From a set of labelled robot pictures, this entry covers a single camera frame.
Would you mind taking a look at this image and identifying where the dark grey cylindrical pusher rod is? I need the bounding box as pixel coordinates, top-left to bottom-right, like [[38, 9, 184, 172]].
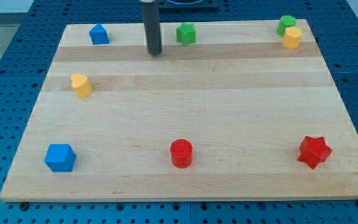
[[140, 0, 162, 56]]

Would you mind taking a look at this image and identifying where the green star block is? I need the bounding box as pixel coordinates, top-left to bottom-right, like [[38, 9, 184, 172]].
[[176, 23, 196, 47]]

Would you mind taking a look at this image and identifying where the red star block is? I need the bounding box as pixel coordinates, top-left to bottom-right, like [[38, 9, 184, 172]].
[[297, 136, 333, 169]]

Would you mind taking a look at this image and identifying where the blue triangular prism block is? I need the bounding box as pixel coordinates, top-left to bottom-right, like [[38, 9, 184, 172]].
[[89, 23, 109, 45]]

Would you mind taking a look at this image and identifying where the yellow heart block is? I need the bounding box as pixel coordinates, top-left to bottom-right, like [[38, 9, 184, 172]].
[[70, 73, 93, 99]]

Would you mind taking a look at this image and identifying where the wooden board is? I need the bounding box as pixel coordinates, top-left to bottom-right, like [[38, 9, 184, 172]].
[[0, 19, 358, 202]]

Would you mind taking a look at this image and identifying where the green cylinder block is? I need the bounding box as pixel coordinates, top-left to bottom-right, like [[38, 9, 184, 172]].
[[277, 15, 296, 36]]

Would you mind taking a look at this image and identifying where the red cylinder block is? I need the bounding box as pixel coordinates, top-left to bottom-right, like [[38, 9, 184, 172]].
[[170, 139, 193, 169]]

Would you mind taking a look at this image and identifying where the yellow hexagon block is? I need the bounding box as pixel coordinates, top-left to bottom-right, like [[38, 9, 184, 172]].
[[282, 26, 303, 49]]

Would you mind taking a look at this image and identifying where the blue cube block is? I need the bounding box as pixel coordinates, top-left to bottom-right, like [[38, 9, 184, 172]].
[[44, 144, 76, 172]]

